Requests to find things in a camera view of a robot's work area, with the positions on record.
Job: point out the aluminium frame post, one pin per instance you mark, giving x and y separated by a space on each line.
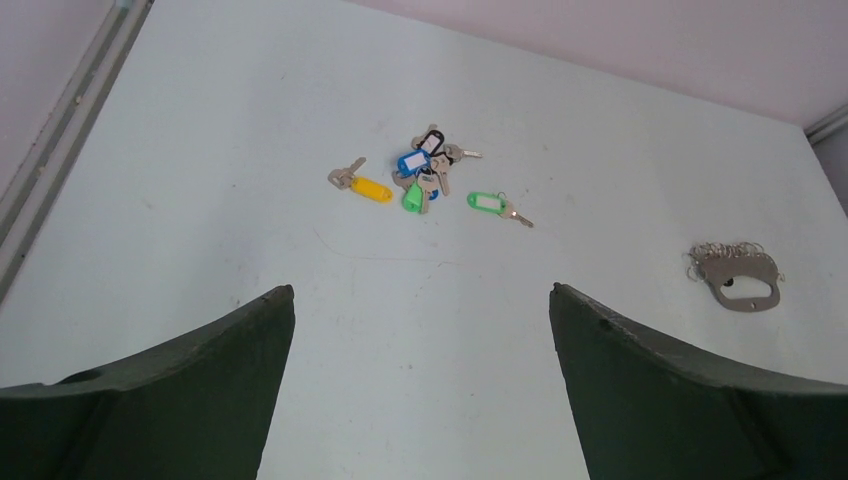
35 186
827 126

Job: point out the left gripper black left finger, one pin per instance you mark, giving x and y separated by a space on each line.
198 406

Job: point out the yellow tagged key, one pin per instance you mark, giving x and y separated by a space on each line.
347 179

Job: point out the green tagged key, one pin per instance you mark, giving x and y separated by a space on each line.
417 197
496 204

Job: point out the black tagged key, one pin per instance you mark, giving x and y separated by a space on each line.
434 142

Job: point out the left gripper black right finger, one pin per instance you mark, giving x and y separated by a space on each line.
647 405

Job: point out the right aluminium frame post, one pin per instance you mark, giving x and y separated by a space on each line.
827 126

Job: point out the blue tagged key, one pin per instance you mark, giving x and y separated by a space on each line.
411 163
439 166

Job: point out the left aluminium frame post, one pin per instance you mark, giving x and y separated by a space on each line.
35 186

